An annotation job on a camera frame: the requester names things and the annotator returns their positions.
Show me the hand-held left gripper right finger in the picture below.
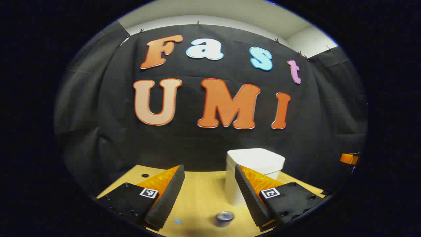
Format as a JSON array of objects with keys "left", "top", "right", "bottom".
[{"left": 234, "top": 164, "right": 327, "bottom": 232}]

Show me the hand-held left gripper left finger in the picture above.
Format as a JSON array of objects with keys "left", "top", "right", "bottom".
[{"left": 96, "top": 165, "right": 185, "bottom": 231}]

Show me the blue pop can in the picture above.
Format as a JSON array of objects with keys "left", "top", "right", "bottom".
[{"left": 215, "top": 211, "right": 235, "bottom": 227}]

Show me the white desktop garbage bin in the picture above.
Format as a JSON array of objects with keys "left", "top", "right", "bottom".
[{"left": 225, "top": 148, "right": 285, "bottom": 207}]

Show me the wooden desktop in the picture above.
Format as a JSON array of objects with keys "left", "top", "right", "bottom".
[{"left": 96, "top": 165, "right": 326, "bottom": 237}]

